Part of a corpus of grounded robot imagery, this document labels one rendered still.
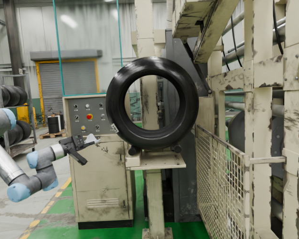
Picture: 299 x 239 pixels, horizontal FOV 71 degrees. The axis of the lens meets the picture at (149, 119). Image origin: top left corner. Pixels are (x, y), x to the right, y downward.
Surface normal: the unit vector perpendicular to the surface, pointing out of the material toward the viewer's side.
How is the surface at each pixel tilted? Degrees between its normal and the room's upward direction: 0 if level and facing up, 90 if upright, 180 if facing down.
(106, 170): 90
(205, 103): 90
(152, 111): 90
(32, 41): 90
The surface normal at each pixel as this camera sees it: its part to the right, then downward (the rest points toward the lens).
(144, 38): -0.01, 0.11
